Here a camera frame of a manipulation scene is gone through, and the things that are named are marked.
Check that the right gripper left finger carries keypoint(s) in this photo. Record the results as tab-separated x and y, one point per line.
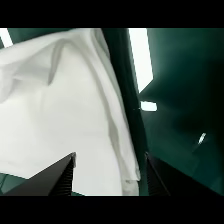
55	181

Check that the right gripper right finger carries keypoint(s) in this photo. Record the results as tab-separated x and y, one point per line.
166	181

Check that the white T-shirt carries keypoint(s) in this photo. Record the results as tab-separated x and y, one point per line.
66	110

